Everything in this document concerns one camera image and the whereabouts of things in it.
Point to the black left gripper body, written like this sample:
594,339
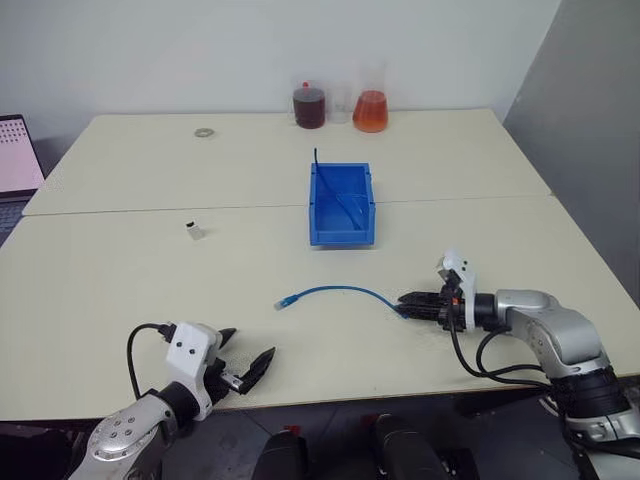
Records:
220,380

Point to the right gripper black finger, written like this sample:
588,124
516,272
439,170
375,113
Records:
420,298
420,312

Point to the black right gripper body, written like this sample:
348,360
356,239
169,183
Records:
448,314

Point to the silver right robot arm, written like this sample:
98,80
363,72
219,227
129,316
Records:
560,330

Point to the blue plastic bin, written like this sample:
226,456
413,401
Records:
340,237

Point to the dark rounded shape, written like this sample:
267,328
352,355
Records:
405,450
280,457

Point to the flask with orange liquid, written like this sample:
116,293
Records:
371,115

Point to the small empty clear beaker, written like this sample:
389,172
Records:
340,107

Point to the beaker with dark red liquid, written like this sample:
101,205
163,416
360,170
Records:
310,110

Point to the grey laptop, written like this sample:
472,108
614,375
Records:
17,155

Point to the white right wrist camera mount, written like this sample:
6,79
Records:
470,295

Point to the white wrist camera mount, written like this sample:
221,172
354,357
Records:
187,350
470,295

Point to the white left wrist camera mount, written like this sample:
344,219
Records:
187,350

